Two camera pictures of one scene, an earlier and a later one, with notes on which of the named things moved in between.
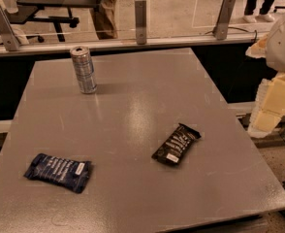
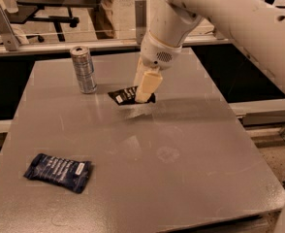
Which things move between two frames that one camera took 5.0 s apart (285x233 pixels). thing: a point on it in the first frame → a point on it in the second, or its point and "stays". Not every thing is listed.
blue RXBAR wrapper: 71,174 stays
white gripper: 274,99 → 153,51
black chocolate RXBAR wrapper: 174,148 → 127,96
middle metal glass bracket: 141,17 stays
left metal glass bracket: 0,21 stays
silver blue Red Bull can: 84,68 stays
